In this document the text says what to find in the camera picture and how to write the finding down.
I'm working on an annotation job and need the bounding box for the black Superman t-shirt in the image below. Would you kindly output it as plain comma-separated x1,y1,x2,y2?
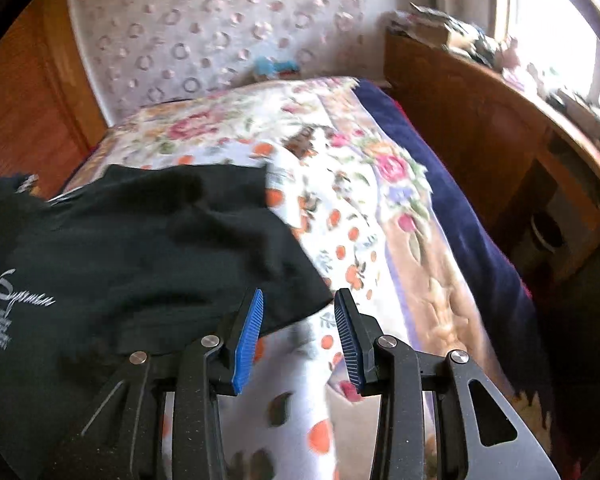
0,165,332,479

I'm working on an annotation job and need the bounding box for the orange fruit print sheet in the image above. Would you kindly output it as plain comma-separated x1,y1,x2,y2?
155,138,430,479

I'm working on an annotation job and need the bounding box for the floral bedspread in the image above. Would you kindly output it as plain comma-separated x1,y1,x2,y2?
69,77,550,479

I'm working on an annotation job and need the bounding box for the wooden sideboard cabinet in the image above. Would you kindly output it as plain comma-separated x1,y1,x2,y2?
384,32,600,281

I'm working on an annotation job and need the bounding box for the blue tissue box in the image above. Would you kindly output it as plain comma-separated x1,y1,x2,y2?
252,58,300,81

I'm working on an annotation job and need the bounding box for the pink figurine on sideboard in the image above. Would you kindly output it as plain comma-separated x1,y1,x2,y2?
495,37,521,73

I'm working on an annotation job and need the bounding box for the pile of papers and boxes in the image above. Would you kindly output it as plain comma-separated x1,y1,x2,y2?
388,3,498,68

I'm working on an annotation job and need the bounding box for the wooden slatted wardrobe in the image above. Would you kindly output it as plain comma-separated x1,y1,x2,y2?
0,0,107,198

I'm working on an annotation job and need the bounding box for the sheer curtain with circles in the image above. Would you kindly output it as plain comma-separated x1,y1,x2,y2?
69,0,396,124

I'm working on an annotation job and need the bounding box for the window with wooden frame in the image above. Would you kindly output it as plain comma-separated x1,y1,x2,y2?
493,0,600,108

